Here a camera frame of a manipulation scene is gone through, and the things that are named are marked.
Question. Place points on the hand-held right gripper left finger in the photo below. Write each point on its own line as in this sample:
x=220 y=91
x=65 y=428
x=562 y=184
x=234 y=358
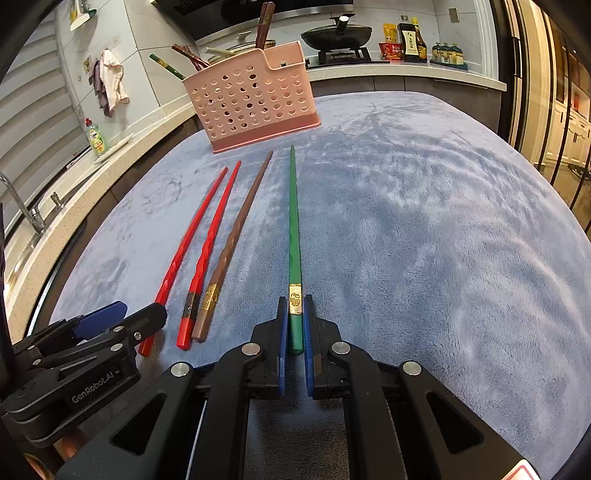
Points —
x=282 y=341

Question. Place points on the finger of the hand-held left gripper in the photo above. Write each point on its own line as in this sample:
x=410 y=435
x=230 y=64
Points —
x=147 y=318
x=99 y=318

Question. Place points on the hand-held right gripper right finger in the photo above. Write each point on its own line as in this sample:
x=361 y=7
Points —
x=308 y=341

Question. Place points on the green chopstick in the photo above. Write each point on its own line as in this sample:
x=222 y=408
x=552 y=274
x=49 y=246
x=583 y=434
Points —
x=166 y=66
x=293 y=230

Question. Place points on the pink perforated utensil basket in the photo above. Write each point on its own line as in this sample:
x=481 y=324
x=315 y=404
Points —
x=249 y=106

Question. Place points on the reddish brown chopstick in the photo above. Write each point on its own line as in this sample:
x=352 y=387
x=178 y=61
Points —
x=197 y=56

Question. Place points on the dark red chopstick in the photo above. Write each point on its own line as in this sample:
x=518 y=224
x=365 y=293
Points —
x=187 y=54

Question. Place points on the maroon chopstick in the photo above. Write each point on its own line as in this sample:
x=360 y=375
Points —
x=261 y=30
x=271 y=14

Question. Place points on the chrome sink soap dispenser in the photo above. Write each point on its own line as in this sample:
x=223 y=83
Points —
x=57 y=202

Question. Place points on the chrome kitchen faucet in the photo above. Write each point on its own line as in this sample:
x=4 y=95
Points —
x=27 y=207

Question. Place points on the blue-grey fleece blanket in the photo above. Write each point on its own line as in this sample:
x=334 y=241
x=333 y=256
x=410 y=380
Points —
x=415 y=254

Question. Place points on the green dish soap bottle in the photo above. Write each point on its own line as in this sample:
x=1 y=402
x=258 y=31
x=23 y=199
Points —
x=96 y=141

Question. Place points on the white window blinds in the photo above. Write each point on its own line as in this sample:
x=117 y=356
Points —
x=32 y=106

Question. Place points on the purple hanging cloth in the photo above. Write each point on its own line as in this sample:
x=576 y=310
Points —
x=99 y=92

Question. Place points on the pink hanging cloth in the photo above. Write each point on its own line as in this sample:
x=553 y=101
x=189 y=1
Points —
x=114 y=76

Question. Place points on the black gas stove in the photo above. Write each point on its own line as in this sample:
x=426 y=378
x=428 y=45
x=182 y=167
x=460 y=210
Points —
x=341 y=57

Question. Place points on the beige pan with lid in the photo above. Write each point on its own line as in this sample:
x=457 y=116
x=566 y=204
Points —
x=240 y=45

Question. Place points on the red food container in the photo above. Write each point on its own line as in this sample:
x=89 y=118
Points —
x=391 y=51

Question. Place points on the white hanging utensil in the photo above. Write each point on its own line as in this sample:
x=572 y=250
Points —
x=81 y=16

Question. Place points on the black wok with lid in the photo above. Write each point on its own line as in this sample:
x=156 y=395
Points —
x=337 y=34

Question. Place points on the dark soy sauce bottle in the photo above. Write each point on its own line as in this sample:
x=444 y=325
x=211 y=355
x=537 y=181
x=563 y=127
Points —
x=407 y=44

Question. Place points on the yellow-capped sauce bottle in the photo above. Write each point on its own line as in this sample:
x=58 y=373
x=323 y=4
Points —
x=421 y=46

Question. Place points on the yellow seasoning packet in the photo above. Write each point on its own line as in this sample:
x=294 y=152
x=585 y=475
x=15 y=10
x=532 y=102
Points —
x=390 y=34

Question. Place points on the spice jar set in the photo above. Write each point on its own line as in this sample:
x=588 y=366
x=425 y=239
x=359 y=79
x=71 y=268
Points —
x=449 y=56

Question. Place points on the glass sliding door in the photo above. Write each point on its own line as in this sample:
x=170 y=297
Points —
x=549 y=92

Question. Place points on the grey wall switch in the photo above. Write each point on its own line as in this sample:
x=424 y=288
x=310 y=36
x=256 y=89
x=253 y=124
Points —
x=455 y=16

